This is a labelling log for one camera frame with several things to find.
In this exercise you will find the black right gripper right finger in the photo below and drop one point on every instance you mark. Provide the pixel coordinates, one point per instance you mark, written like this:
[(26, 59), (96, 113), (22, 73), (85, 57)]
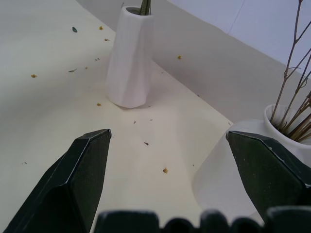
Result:
[(264, 174)]

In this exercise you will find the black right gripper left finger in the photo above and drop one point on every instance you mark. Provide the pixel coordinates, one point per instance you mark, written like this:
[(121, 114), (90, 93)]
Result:
[(73, 184)]

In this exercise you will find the brown twig flower bouquet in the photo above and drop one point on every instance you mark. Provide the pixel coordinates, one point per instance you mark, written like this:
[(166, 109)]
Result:
[(295, 80)]

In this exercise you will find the round white vase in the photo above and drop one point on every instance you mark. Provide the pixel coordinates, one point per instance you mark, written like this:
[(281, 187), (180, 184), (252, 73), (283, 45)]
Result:
[(233, 174)]

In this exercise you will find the thin green leaf scrap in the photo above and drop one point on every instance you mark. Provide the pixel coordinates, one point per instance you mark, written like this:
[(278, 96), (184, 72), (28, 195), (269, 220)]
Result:
[(72, 70)]

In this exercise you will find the tall faceted white vase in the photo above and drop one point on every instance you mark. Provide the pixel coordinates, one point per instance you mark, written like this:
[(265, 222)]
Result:
[(130, 60)]

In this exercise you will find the dark green leaf scrap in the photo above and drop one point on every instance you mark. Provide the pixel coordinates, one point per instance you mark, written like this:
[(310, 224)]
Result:
[(74, 29)]

